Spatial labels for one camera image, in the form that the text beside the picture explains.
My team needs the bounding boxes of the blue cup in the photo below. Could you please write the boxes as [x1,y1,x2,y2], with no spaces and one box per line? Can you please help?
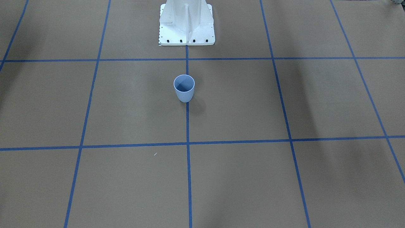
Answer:
[173,74,195,103]

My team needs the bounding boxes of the white pedestal column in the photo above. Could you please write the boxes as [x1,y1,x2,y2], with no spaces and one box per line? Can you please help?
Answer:
[158,0,215,46]

